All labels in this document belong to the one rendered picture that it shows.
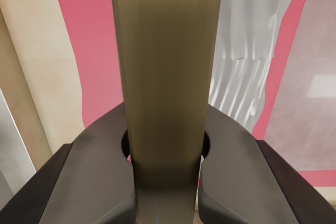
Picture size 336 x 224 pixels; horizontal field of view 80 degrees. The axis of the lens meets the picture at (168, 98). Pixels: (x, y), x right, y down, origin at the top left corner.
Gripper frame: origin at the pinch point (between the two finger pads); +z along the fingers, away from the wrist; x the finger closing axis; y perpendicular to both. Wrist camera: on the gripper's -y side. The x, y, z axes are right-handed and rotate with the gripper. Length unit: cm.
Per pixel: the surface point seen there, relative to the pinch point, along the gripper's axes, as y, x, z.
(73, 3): -5.1, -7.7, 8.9
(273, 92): 3.9, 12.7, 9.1
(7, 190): 141, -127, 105
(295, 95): 4.3, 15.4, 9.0
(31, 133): 7.5, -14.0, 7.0
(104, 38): -2.1, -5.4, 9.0
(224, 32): -2.8, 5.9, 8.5
